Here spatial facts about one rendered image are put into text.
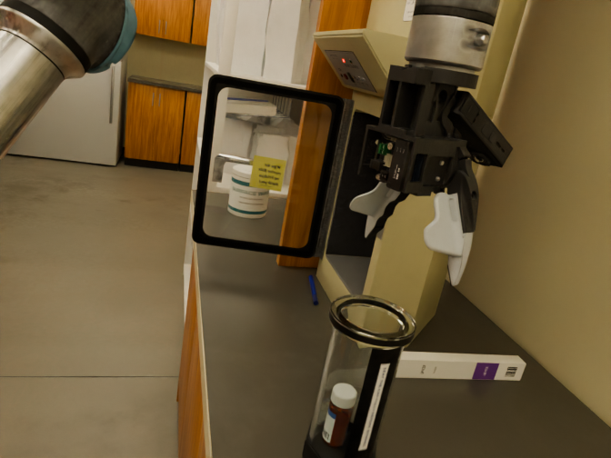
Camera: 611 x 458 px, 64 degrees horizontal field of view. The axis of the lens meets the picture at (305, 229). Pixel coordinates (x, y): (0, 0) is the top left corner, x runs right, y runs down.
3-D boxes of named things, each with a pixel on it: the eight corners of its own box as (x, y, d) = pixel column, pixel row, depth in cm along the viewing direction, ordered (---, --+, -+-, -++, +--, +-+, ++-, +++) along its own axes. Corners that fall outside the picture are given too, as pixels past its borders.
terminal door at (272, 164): (314, 259, 122) (345, 96, 109) (190, 243, 118) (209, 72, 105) (314, 258, 123) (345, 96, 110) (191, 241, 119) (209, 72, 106)
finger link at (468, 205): (437, 239, 50) (421, 158, 51) (449, 238, 51) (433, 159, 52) (475, 229, 46) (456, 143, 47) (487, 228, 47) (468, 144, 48)
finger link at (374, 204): (326, 220, 58) (365, 166, 52) (364, 218, 61) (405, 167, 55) (337, 241, 57) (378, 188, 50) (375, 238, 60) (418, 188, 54)
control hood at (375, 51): (353, 88, 110) (362, 42, 107) (415, 105, 81) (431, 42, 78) (305, 79, 107) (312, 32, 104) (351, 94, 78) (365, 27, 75)
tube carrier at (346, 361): (394, 466, 66) (435, 330, 59) (330, 492, 60) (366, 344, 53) (346, 414, 74) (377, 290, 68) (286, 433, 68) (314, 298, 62)
